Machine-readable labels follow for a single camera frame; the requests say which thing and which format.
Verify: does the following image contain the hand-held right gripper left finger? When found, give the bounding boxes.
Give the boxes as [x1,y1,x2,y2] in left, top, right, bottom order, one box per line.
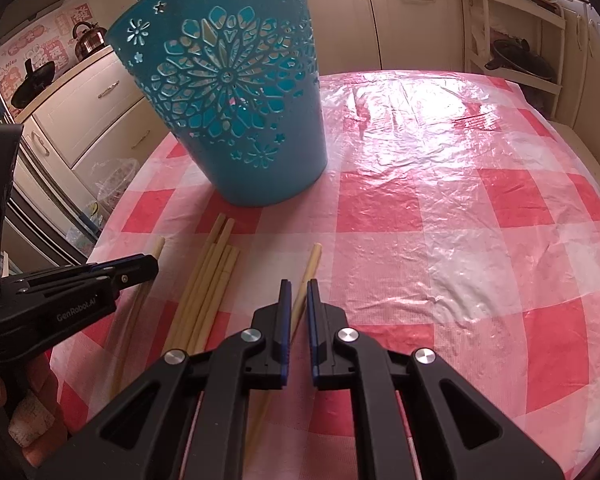
[32,279,293,480]

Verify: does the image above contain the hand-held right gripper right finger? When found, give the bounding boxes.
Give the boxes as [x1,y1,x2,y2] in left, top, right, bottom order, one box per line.
[307,279,566,480]

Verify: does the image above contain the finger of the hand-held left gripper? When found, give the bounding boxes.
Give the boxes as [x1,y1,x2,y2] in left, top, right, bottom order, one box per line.
[86,255,153,276]
[97,255,160,295]

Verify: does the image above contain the pale wooden chopstick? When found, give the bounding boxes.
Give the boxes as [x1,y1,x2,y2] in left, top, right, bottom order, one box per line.
[111,236,167,396]
[250,243,323,443]

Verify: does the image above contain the bunch of wooden chopsticks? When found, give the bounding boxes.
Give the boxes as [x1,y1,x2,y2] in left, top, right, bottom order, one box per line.
[164,214,241,356]

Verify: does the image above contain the teal cutout plastic basket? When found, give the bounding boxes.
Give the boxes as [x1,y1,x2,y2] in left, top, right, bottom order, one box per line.
[105,0,329,207]

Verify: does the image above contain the person's left hand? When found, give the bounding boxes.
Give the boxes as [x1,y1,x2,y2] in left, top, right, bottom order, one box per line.
[0,347,71,468]

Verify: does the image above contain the silver refrigerator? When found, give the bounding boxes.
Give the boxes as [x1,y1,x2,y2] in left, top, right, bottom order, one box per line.
[0,125,106,271]

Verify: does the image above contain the cream drawer cabinet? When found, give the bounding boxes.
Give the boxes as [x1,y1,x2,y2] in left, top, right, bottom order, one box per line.
[12,50,173,241]

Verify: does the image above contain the red checked tablecloth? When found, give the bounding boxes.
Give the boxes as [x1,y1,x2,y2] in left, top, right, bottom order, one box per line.
[50,71,600,480]

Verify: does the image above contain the black wok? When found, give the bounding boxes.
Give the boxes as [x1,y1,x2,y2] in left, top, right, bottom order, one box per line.
[11,59,57,108]

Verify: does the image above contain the steel kettle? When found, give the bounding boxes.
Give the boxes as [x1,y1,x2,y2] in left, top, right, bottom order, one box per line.
[73,22,108,61]

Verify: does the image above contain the cream base cabinet run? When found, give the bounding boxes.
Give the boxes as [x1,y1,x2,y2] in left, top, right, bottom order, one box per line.
[300,0,463,75]

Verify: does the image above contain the dark pan with lid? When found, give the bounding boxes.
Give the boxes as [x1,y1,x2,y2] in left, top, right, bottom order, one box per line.
[484,39,556,81]

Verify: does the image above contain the white shelf cart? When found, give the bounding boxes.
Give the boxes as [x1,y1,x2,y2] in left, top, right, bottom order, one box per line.
[462,0,568,123]

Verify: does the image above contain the cream side cabinets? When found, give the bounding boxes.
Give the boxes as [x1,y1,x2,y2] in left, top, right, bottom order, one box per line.
[560,0,600,133]

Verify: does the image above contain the pink wall stickers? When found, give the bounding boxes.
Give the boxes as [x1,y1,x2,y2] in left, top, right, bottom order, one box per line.
[0,2,93,68]

